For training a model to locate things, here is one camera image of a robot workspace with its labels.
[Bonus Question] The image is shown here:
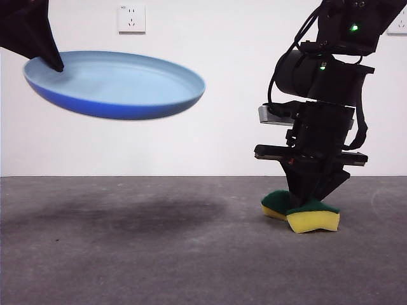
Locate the yellow sponge with green pad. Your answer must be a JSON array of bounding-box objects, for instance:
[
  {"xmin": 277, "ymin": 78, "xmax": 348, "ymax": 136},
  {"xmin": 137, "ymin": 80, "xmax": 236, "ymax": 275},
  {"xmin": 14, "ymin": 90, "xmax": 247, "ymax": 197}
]
[{"xmin": 260, "ymin": 189, "xmax": 341, "ymax": 234}]

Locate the light blue round plate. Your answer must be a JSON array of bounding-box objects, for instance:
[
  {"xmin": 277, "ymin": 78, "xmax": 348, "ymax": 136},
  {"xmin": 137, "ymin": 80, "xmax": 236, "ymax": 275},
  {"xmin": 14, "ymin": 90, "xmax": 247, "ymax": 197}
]
[{"xmin": 22, "ymin": 50, "xmax": 206, "ymax": 121}]

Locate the thick black sleeved cable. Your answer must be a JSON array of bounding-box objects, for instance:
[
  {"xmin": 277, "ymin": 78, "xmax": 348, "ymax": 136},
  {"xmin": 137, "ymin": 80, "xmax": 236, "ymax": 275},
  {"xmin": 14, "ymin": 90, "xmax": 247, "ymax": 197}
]
[{"xmin": 343, "ymin": 56, "xmax": 370, "ymax": 152}]

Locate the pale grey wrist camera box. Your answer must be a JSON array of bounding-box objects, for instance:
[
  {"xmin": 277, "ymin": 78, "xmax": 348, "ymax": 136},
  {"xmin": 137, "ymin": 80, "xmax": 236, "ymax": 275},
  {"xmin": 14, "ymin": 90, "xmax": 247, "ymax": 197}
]
[{"xmin": 258, "ymin": 103, "xmax": 301, "ymax": 126}]

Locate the thin black cable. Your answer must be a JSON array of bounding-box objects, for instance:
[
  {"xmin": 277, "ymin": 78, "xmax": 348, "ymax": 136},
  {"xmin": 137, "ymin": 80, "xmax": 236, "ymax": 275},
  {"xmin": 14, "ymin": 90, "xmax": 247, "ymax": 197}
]
[{"xmin": 266, "ymin": 4, "xmax": 322, "ymax": 107}]

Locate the white wall socket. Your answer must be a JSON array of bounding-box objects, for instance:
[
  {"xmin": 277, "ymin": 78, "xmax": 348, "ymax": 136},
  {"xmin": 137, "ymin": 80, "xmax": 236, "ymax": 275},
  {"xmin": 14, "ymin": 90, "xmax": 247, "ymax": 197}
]
[
  {"xmin": 118, "ymin": 3, "xmax": 146, "ymax": 34},
  {"xmin": 386, "ymin": 14, "xmax": 407, "ymax": 36}
]

